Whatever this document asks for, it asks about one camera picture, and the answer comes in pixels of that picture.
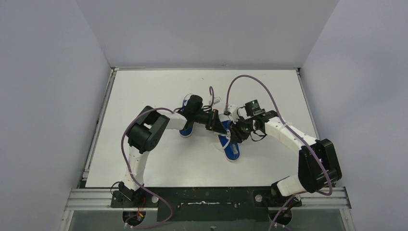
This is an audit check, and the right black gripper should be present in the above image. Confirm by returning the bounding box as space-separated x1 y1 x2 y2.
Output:
229 115 255 143

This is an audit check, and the blue sneaker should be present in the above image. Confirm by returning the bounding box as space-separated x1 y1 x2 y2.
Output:
179 94 202 138
218 114 240 162

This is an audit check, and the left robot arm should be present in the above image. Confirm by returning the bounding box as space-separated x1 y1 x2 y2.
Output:
118 94 230 205

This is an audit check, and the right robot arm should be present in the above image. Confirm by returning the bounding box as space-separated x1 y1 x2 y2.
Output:
225 100 343 205

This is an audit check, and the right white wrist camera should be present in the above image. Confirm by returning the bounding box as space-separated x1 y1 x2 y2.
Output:
223 105 239 123

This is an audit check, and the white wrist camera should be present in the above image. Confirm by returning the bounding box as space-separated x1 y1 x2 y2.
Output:
209 97 222 105
223 105 239 123

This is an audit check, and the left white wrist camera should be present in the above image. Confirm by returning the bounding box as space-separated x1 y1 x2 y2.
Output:
209 97 222 105

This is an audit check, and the aluminium frame rail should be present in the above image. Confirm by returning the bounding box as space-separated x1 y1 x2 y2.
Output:
65 187 351 211

